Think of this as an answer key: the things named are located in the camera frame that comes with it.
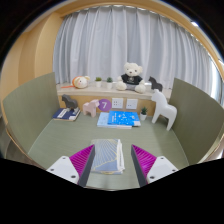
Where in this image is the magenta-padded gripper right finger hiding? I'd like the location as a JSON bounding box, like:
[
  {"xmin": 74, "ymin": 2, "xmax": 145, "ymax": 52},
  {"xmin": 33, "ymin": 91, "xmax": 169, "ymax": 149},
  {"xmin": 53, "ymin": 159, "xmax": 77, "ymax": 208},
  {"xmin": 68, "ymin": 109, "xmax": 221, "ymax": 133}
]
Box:
[{"xmin": 130, "ymin": 143, "xmax": 180, "ymax": 188}]

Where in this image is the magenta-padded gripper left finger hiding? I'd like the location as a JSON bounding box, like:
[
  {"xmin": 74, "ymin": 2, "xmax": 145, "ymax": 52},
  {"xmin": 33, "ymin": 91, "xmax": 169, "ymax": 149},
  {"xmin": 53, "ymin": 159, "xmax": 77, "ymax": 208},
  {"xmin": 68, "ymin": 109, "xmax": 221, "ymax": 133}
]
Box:
[{"xmin": 45, "ymin": 143, "xmax": 96, "ymax": 188}]

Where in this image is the navy blue book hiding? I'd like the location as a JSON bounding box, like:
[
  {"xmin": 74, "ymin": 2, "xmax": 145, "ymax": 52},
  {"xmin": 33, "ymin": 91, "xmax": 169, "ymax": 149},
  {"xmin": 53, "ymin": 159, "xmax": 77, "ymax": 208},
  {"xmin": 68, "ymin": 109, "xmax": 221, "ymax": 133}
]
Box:
[{"xmin": 52, "ymin": 107, "xmax": 82, "ymax": 122}]

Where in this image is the tiny potted plant white pot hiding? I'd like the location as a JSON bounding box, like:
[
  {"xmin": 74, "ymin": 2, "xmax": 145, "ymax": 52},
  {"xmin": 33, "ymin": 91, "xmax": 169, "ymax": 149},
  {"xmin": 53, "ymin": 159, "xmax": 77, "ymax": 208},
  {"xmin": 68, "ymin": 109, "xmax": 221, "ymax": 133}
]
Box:
[{"xmin": 139, "ymin": 106, "xmax": 148, "ymax": 122}]

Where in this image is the white wooden horse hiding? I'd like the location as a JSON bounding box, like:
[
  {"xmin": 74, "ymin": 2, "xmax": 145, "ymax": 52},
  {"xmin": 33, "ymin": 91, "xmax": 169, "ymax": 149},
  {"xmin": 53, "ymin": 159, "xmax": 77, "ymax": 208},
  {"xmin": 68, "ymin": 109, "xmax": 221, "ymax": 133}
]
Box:
[{"xmin": 150, "ymin": 88, "xmax": 178, "ymax": 132}]

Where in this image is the green desk partition panel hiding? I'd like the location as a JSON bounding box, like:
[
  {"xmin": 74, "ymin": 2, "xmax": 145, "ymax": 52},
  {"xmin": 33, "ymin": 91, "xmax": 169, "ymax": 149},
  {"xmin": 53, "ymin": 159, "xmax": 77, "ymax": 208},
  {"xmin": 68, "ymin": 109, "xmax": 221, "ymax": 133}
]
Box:
[
  {"xmin": 2, "ymin": 72, "xmax": 61, "ymax": 154},
  {"xmin": 168, "ymin": 77, "xmax": 224, "ymax": 166}
]

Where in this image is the light blue book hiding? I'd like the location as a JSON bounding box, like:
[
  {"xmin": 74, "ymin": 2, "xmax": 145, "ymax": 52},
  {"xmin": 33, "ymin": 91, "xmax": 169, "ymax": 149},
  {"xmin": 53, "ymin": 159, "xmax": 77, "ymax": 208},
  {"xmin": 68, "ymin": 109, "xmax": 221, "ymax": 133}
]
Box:
[{"xmin": 96, "ymin": 111, "xmax": 133, "ymax": 130}]

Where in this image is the bright blue book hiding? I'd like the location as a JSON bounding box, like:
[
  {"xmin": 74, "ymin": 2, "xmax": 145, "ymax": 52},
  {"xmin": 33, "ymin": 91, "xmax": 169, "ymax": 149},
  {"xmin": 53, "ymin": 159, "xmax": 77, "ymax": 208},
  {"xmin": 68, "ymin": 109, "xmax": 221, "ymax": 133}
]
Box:
[{"xmin": 107, "ymin": 110, "xmax": 141, "ymax": 127}]

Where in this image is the pink wooden horse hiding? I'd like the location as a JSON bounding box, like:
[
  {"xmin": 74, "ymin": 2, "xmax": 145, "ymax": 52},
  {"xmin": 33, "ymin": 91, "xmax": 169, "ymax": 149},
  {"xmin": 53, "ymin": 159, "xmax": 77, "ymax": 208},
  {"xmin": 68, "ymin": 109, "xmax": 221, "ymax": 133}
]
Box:
[{"xmin": 82, "ymin": 99, "xmax": 101, "ymax": 118}]

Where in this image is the purple round number sign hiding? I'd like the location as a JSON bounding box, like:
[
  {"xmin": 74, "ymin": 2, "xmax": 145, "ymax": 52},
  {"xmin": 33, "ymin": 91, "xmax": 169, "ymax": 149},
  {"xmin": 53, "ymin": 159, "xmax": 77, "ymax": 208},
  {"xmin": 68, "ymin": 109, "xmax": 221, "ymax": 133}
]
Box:
[{"xmin": 98, "ymin": 98, "xmax": 113, "ymax": 113}]

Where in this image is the small dark wooden horse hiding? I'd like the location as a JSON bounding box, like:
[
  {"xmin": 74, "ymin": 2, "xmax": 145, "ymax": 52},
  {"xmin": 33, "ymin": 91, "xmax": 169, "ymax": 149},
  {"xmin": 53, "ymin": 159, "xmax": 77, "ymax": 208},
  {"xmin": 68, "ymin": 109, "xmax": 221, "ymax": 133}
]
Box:
[{"xmin": 148, "ymin": 76, "xmax": 164, "ymax": 93}]

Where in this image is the wooden desk back ledge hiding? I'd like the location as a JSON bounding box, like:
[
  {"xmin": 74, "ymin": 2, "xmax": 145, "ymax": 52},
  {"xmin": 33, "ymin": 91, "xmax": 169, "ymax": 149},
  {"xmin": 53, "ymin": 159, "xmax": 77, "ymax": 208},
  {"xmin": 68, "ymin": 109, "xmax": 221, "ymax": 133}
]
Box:
[{"xmin": 55, "ymin": 82, "xmax": 173, "ymax": 118}]

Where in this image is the orange and white plush toy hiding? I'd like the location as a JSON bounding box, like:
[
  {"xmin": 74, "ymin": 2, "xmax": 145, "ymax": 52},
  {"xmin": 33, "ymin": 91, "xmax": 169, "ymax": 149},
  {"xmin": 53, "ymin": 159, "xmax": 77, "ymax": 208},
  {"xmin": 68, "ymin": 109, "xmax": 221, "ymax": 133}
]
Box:
[{"xmin": 71, "ymin": 75, "xmax": 91, "ymax": 90}]

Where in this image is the small potted plant white pot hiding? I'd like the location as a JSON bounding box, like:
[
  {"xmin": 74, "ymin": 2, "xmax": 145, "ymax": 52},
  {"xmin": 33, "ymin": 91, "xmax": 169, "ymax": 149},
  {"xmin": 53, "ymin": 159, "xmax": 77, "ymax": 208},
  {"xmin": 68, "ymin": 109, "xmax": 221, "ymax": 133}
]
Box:
[
  {"xmin": 94, "ymin": 76, "xmax": 103, "ymax": 89},
  {"xmin": 105, "ymin": 76, "xmax": 114, "ymax": 90}
]

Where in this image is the white teddy bear black shirt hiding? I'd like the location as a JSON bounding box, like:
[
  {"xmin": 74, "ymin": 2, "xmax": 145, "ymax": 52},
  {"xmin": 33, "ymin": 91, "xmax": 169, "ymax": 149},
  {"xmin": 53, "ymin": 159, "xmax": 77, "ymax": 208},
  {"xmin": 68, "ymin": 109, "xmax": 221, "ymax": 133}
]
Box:
[{"xmin": 115, "ymin": 62, "xmax": 147, "ymax": 94}]

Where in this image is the grey-white curtain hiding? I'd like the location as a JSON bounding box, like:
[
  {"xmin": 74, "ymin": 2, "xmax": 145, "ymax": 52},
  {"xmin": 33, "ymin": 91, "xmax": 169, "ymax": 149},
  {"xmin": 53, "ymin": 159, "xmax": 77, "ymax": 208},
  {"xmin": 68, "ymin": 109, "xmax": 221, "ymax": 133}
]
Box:
[{"xmin": 52, "ymin": 4, "xmax": 223, "ymax": 104}]

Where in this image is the white wall socket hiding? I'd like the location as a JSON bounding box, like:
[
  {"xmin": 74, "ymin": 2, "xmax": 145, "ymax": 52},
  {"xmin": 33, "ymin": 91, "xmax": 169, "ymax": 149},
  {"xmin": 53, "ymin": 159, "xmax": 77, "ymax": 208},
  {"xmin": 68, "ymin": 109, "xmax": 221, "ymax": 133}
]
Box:
[
  {"xmin": 125, "ymin": 98, "xmax": 139, "ymax": 111},
  {"xmin": 111, "ymin": 97, "xmax": 124, "ymax": 110}
]

